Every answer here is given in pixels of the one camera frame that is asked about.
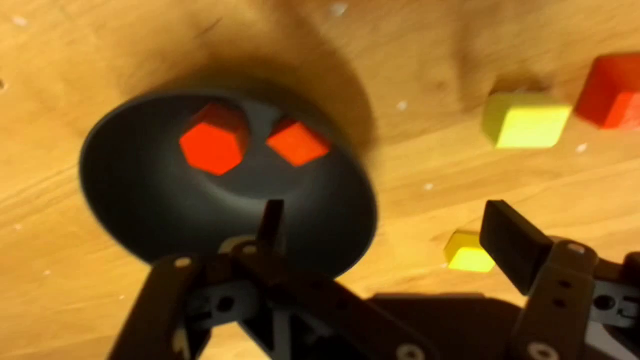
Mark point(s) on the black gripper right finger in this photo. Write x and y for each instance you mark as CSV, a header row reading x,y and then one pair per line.
x,y
561,286

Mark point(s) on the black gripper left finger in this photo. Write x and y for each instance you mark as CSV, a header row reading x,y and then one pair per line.
x,y
201,300

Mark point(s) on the small yellow wooden block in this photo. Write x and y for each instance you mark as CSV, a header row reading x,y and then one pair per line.
x,y
463,253

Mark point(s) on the black round bowl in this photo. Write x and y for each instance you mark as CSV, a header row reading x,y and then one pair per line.
x,y
147,192

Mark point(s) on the orange-red hexagonal wooden block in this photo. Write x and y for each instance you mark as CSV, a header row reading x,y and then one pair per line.
x,y
212,146

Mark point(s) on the medium yellow wooden block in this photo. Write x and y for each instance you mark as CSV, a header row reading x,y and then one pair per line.
x,y
526,120

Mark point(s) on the orange-red wooden cube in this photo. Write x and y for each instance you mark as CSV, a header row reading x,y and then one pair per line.
x,y
298,143

